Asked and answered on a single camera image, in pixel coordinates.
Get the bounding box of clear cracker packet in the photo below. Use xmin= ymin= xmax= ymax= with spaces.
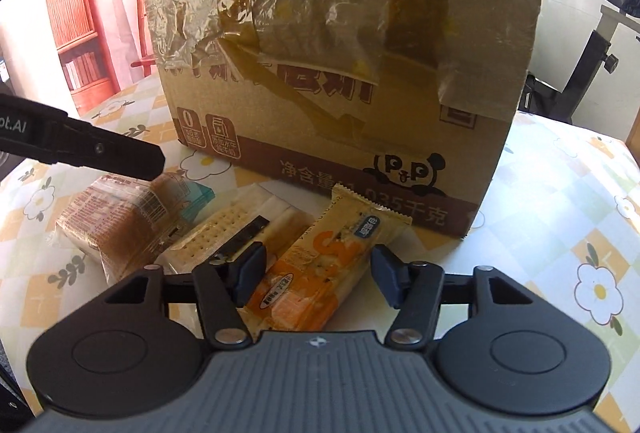
xmin=154 ymin=183 xmax=316 ymax=275

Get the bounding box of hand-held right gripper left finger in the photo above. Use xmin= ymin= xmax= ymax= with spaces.
xmin=104 ymin=242 xmax=267 ymax=348

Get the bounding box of black exercise bike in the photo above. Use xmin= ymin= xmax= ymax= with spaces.
xmin=517 ymin=0 xmax=640 ymax=140

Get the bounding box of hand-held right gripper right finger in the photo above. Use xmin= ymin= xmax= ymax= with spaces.
xmin=369 ymin=244 xmax=537 ymax=350

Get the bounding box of teal snack packet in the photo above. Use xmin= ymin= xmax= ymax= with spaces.
xmin=177 ymin=178 xmax=216 ymax=223

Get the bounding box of taped cardboard box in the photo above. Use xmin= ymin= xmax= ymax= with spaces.
xmin=137 ymin=0 xmax=547 ymax=241

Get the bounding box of orange snack packet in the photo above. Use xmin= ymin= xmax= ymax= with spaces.
xmin=237 ymin=183 xmax=413 ymax=333

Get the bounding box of brown bread packet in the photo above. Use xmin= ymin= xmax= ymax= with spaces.
xmin=54 ymin=172 xmax=194 ymax=286

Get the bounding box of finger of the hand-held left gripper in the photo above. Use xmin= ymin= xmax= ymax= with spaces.
xmin=42 ymin=110 xmax=167 ymax=181

